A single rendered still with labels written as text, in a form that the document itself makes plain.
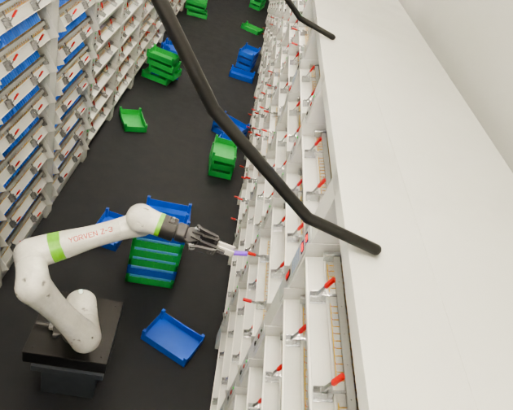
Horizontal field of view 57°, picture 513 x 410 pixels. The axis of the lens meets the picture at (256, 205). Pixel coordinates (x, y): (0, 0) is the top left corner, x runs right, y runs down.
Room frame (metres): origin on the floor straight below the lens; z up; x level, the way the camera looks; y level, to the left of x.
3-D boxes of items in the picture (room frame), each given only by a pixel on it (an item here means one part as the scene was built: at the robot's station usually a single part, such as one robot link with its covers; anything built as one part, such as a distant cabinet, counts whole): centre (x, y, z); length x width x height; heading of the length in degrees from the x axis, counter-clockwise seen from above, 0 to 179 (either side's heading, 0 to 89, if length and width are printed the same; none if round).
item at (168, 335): (1.66, 0.18, 0.04); 0.30 x 0.20 x 0.08; 76
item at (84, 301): (1.27, 0.57, 0.51); 0.16 x 0.13 x 0.19; 35
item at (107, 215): (2.29, 0.87, 0.04); 0.30 x 0.20 x 0.08; 3
